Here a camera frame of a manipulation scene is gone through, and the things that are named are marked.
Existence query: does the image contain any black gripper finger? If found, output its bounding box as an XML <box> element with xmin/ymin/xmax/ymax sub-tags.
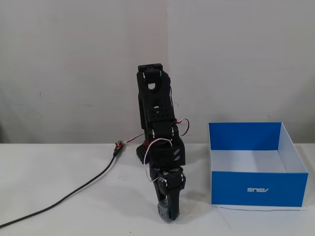
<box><xmin>152</xmin><ymin>182</ymin><xmax>170</xmax><ymax>205</ymax></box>
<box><xmin>168</xmin><ymin>190</ymin><xmax>182</xmax><ymax>221</ymax></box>

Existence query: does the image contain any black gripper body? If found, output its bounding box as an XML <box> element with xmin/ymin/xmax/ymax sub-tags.
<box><xmin>150</xmin><ymin>167</ymin><xmax>187</xmax><ymax>196</ymax></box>

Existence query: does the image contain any gray block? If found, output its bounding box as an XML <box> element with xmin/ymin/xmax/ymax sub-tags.
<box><xmin>157</xmin><ymin>199</ymin><xmax>173</xmax><ymax>223</ymax></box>

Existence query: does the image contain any blue and white cardboard box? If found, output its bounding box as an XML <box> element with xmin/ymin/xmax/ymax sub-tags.
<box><xmin>208</xmin><ymin>121</ymin><xmax>309</xmax><ymax>208</ymax></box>

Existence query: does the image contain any white red servo wire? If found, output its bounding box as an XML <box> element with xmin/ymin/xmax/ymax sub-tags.
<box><xmin>123</xmin><ymin>133</ymin><xmax>145</xmax><ymax>144</ymax></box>
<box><xmin>144</xmin><ymin>138</ymin><xmax>173</xmax><ymax>183</ymax></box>
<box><xmin>172</xmin><ymin>118</ymin><xmax>191</xmax><ymax>137</ymax></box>

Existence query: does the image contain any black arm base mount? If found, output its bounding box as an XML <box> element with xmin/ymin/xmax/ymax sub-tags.
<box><xmin>135</xmin><ymin>145</ymin><xmax>151</xmax><ymax>165</ymax></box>

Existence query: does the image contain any black usb cable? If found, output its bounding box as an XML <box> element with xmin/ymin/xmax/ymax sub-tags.
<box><xmin>0</xmin><ymin>147</ymin><xmax>122</xmax><ymax>228</ymax></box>

